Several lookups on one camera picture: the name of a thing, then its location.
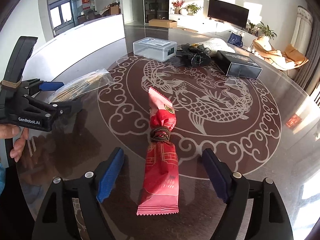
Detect blue tote bag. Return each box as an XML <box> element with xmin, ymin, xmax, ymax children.
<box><xmin>227</xmin><ymin>32</ymin><xmax>243</xmax><ymax>47</ymax></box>

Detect orange lounge chair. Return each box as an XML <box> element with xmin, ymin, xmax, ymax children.
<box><xmin>252</xmin><ymin>35</ymin><xmax>309</xmax><ymax>71</ymax></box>

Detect brown hair tie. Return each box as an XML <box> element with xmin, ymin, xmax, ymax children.
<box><xmin>150</xmin><ymin>127</ymin><xmax>172</xmax><ymax>143</ymax></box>

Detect large leafy potted plant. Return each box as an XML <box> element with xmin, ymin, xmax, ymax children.
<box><xmin>257</xmin><ymin>21</ymin><xmax>277</xmax><ymax>39</ymax></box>

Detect red flowers in pot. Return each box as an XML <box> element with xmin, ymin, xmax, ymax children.
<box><xmin>172</xmin><ymin>0</ymin><xmax>185</xmax><ymax>14</ymax></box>

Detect cream knitted glove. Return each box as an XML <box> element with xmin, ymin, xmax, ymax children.
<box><xmin>200</xmin><ymin>38</ymin><xmax>235</xmax><ymax>57</ymax></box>

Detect round wooden board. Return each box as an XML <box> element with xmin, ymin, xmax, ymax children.
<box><xmin>172</xmin><ymin>26</ymin><xmax>198</xmax><ymax>32</ymax></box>

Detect red snack packet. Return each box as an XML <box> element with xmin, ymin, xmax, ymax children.
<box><xmin>137</xmin><ymin>87</ymin><xmax>180</xmax><ymax>216</ymax></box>

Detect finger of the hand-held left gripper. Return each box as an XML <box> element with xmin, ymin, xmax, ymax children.
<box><xmin>22</xmin><ymin>96</ymin><xmax>83</xmax><ymax>118</ymax></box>
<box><xmin>21</xmin><ymin>78</ymin><xmax>64</xmax><ymax>96</ymax></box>

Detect black rectangular box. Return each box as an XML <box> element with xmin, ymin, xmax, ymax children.
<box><xmin>216</xmin><ymin>50</ymin><xmax>263</xmax><ymax>79</ymax></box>

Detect black mesh scrunchie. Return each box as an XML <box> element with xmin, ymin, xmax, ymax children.
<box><xmin>175</xmin><ymin>44</ymin><xmax>208</xmax><ymax>57</ymax></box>

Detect white television cabinet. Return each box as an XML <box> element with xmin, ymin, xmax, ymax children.
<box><xmin>170</xmin><ymin>14</ymin><xmax>273</xmax><ymax>47</ymax></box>

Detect green potted plant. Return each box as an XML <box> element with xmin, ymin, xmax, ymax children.
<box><xmin>186</xmin><ymin>3</ymin><xmax>202</xmax><ymax>15</ymax></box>

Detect dark glass display cabinet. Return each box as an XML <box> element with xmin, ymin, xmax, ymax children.
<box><xmin>143</xmin><ymin>0</ymin><xmax>170</xmax><ymax>24</ymax></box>

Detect clear plastic box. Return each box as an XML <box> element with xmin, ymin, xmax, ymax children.
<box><xmin>133</xmin><ymin>37</ymin><xmax>177</xmax><ymax>62</ymax></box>

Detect person's left hand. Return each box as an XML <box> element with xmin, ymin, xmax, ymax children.
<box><xmin>0</xmin><ymin>125</ymin><xmax>29</xmax><ymax>163</ymax></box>

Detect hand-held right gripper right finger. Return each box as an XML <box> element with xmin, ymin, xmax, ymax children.
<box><xmin>201</xmin><ymin>149</ymin><xmax>294</xmax><ymax>240</ymax></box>

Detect clear bag of skewers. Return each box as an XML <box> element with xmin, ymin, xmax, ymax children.
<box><xmin>47</xmin><ymin>67</ymin><xmax>114</xmax><ymax>103</ymax></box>

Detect black flat television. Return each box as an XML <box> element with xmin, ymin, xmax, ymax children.
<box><xmin>207</xmin><ymin>0</ymin><xmax>250</xmax><ymax>28</ymax></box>

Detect black hair claw clip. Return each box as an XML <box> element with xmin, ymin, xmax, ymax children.
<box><xmin>187</xmin><ymin>53</ymin><xmax>212</xmax><ymax>67</ymax></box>

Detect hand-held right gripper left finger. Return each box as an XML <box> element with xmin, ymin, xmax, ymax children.
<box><xmin>31</xmin><ymin>147</ymin><xmax>125</xmax><ymax>240</ymax></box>

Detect grey curtain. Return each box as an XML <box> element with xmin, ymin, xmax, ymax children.
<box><xmin>290</xmin><ymin>5</ymin><xmax>320</xmax><ymax>105</ymax></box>

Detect brown cardboard box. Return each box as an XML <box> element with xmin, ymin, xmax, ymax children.
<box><xmin>149</xmin><ymin>19</ymin><xmax>177</xmax><ymax>28</ymax></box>

